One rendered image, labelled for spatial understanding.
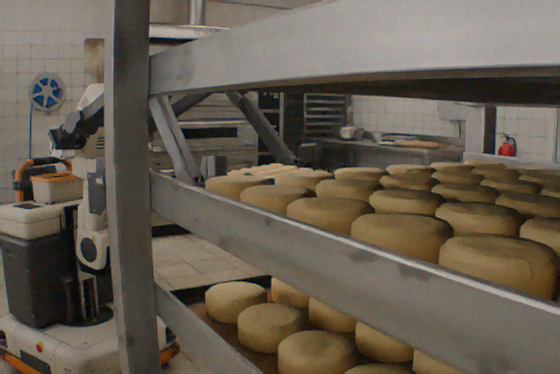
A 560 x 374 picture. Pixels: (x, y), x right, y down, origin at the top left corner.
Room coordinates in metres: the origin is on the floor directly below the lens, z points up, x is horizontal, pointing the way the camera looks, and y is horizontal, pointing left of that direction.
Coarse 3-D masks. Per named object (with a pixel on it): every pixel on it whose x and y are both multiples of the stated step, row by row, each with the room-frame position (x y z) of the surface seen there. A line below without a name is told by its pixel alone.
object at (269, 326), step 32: (224, 288) 0.39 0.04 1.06; (256, 288) 0.39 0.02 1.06; (288, 288) 0.40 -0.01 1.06; (224, 320) 0.36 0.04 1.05; (256, 320) 0.32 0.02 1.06; (288, 320) 0.32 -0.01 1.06; (320, 320) 0.35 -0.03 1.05; (352, 320) 0.34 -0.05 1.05; (256, 352) 0.31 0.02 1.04; (288, 352) 0.28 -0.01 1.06; (320, 352) 0.28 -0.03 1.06; (352, 352) 0.28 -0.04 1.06; (384, 352) 0.29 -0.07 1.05; (416, 352) 0.28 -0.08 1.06
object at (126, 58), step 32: (128, 0) 0.37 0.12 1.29; (128, 32) 0.38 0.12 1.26; (128, 64) 0.38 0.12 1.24; (128, 96) 0.38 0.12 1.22; (128, 128) 0.38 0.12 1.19; (128, 160) 0.38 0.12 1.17; (128, 192) 0.37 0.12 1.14; (128, 224) 0.37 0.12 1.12; (128, 256) 0.37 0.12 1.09; (128, 288) 0.37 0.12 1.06; (128, 320) 0.37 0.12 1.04; (128, 352) 0.37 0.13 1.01
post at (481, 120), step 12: (468, 108) 0.63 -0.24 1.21; (480, 108) 0.61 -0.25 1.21; (492, 108) 0.62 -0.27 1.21; (468, 120) 0.63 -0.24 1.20; (480, 120) 0.61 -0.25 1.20; (492, 120) 0.62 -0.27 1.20; (468, 132) 0.63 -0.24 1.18; (480, 132) 0.61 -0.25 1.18; (492, 132) 0.62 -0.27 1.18; (468, 144) 0.63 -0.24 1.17; (480, 144) 0.61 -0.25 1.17; (492, 144) 0.62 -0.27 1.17
